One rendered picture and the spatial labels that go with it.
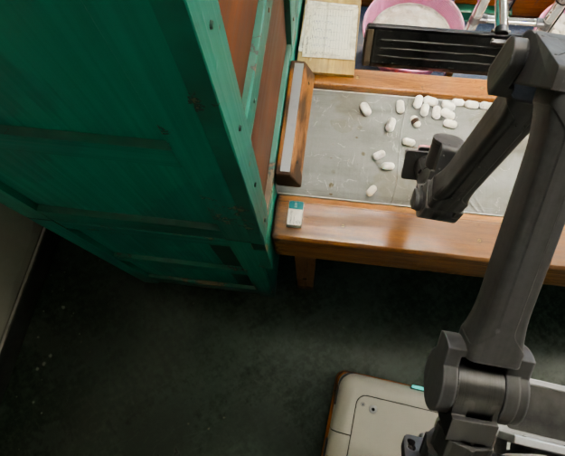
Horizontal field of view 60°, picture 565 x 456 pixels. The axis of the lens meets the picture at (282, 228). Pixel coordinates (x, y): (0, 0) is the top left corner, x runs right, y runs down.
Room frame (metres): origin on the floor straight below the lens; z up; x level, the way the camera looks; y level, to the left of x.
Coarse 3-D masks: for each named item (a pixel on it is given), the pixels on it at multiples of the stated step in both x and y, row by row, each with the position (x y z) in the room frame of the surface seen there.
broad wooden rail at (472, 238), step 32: (320, 224) 0.32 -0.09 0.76; (352, 224) 0.31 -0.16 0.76; (384, 224) 0.30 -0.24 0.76; (416, 224) 0.28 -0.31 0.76; (448, 224) 0.27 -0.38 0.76; (480, 224) 0.26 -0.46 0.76; (320, 256) 0.28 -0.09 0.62; (352, 256) 0.26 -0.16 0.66; (384, 256) 0.23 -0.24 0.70; (416, 256) 0.21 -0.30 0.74; (448, 256) 0.20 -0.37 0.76; (480, 256) 0.18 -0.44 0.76
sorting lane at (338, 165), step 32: (320, 96) 0.67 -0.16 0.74; (352, 96) 0.66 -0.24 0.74; (384, 96) 0.64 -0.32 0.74; (320, 128) 0.58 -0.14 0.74; (352, 128) 0.57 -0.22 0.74; (384, 128) 0.55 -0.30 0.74; (416, 128) 0.54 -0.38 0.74; (448, 128) 0.52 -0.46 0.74; (320, 160) 0.49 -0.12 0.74; (352, 160) 0.48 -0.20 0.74; (384, 160) 0.46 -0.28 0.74; (512, 160) 0.41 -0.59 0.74; (288, 192) 0.42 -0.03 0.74; (320, 192) 0.41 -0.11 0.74; (352, 192) 0.40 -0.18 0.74; (384, 192) 0.38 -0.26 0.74; (480, 192) 0.34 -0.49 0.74
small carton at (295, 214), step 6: (288, 204) 0.38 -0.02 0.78; (294, 204) 0.37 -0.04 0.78; (300, 204) 0.37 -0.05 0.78; (288, 210) 0.36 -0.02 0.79; (294, 210) 0.36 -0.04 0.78; (300, 210) 0.36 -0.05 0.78; (288, 216) 0.35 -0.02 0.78; (294, 216) 0.35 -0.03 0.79; (300, 216) 0.34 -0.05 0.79; (288, 222) 0.33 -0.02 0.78; (294, 222) 0.33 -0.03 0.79; (300, 222) 0.33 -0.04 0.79
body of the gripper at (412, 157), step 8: (408, 152) 0.39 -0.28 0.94; (416, 152) 0.39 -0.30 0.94; (424, 152) 0.38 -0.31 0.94; (408, 160) 0.38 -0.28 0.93; (416, 160) 0.38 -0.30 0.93; (424, 160) 0.36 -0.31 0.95; (408, 168) 0.37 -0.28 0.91; (416, 168) 0.35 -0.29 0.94; (424, 168) 0.34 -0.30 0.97; (408, 176) 0.35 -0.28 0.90; (416, 176) 0.33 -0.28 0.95
